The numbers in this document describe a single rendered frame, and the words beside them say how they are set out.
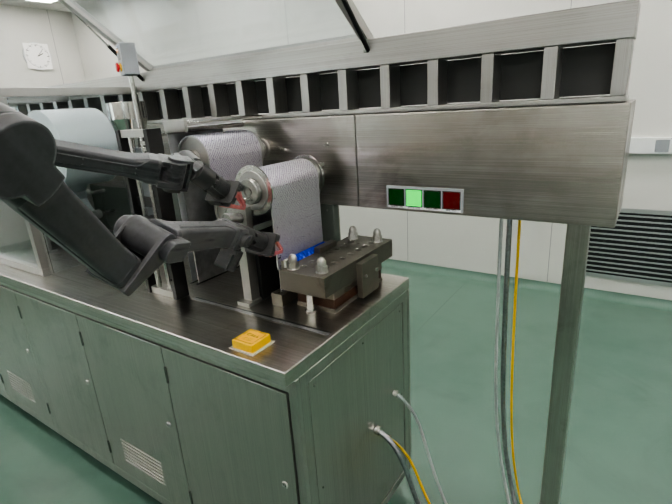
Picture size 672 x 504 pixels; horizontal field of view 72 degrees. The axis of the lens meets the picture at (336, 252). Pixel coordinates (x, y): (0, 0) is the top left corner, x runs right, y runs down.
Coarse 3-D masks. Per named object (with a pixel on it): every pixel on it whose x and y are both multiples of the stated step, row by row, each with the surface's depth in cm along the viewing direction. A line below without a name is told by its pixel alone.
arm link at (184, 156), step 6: (186, 150) 121; (168, 156) 109; (174, 156) 110; (180, 156) 112; (186, 156) 113; (192, 156) 118; (180, 162) 109; (186, 162) 110; (192, 162) 111; (192, 168) 112; (186, 174) 113; (186, 180) 113; (186, 186) 114; (168, 192) 112; (174, 192) 113
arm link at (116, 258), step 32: (0, 128) 38; (32, 128) 40; (0, 160) 39; (32, 160) 42; (0, 192) 40; (32, 192) 44; (64, 192) 52; (32, 224) 54; (64, 224) 54; (96, 224) 60; (128, 224) 77; (96, 256) 64; (128, 256) 71; (128, 288) 73
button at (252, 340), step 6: (252, 330) 121; (240, 336) 118; (246, 336) 118; (252, 336) 118; (258, 336) 117; (264, 336) 117; (234, 342) 116; (240, 342) 115; (246, 342) 115; (252, 342) 115; (258, 342) 115; (264, 342) 117; (240, 348) 116; (246, 348) 114; (252, 348) 113; (258, 348) 115
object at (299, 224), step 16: (288, 208) 139; (304, 208) 145; (320, 208) 153; (272, 224) 134; (288, 224) 140; (304, 224) 146; (320, 224) 154; (288, 240) 141; (304, 240) 147; (320, 240) 155
